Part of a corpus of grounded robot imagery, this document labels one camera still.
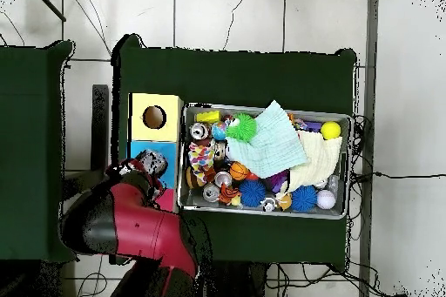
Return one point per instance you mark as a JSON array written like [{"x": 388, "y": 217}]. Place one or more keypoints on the mint green cloth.
[{"x": 271, "y": 147}]

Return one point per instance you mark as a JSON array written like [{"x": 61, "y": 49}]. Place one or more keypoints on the wooden box with three holes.
[{"x": 156, "y": 131}]

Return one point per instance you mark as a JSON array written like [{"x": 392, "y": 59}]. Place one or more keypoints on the black panel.
[{"x": 100, "y": 119}]

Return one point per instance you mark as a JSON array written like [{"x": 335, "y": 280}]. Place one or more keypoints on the blue spiky ball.
[
  {"x": 304, "y": 198},
  {"x": 252, "y": 193}
]

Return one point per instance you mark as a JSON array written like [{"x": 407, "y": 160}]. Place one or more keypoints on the yellow ball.
[{"x": 331, "y": 130}]

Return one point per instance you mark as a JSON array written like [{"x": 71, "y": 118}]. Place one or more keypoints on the colourful patterned cloth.
[{"x": 201, "y": 159}]

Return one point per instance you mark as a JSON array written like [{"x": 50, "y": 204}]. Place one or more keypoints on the crushed can with silver end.
[{"x": 199, "y": 130}]

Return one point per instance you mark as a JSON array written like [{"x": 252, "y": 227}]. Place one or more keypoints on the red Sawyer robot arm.
[{"x": 139, "y": 220}]

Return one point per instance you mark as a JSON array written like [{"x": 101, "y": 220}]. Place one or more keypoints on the white baseball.
[{"x": 326, "y": 199}]

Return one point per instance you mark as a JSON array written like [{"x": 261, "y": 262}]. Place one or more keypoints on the orange tiger plush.
[{"x": 228, "y": 194}]

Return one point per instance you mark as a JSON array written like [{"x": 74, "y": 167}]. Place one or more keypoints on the cream cloth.
[{"x": 320, "y": 161}]

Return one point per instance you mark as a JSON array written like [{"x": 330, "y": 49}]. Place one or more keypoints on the shallow mesh bin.
[{"x": 343, "y": 171}]

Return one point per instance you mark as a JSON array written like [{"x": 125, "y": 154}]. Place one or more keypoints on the green fuzzy ball with eyes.
[{"x": 244, "y": 128}]

